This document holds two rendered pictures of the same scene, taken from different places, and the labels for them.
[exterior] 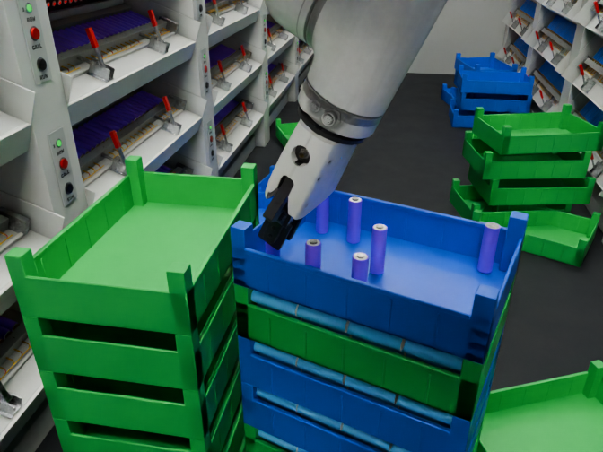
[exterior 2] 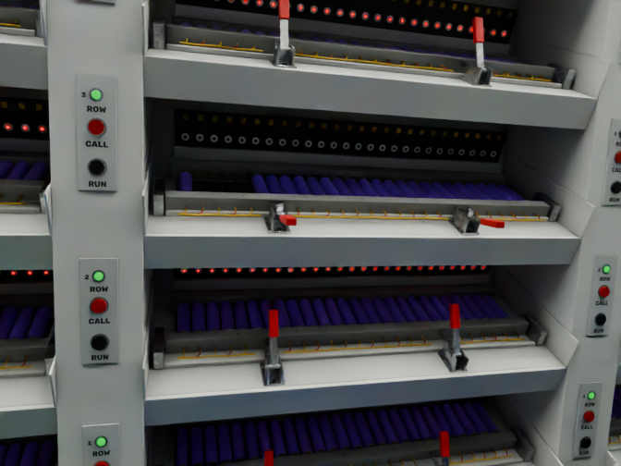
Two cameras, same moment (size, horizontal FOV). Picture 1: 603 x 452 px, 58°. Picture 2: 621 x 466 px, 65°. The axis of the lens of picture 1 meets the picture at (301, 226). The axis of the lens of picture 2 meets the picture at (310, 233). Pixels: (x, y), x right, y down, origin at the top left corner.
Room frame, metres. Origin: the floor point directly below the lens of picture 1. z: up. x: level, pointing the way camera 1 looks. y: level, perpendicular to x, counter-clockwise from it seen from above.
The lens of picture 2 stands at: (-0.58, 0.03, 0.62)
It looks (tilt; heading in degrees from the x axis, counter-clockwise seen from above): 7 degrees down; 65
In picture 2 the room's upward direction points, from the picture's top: 2 degrees clockwise
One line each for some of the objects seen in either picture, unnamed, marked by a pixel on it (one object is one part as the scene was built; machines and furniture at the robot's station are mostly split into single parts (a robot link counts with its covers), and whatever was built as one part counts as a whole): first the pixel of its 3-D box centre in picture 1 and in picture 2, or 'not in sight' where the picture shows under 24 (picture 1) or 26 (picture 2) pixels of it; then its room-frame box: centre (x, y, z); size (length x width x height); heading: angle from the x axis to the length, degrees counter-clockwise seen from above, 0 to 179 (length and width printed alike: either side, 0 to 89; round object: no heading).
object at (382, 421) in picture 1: (372, 350); not in sight; (0.57, -0.10, 0.28); 0.30 x 0.20 x 0.08; 61
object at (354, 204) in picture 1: (353, 220); not in sight; (0.65, -0.07, 0.44); 0.02 x 0.02 x 0.06
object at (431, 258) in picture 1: (380, 248); not in sight; (0.57, -0.10, 0.44); 0.30 x 0.20 x 0.08; 61
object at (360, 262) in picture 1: (359, 279); not in sight; (0.51, -0.06, 0.44); 0.02 x 0.02 x 0.06
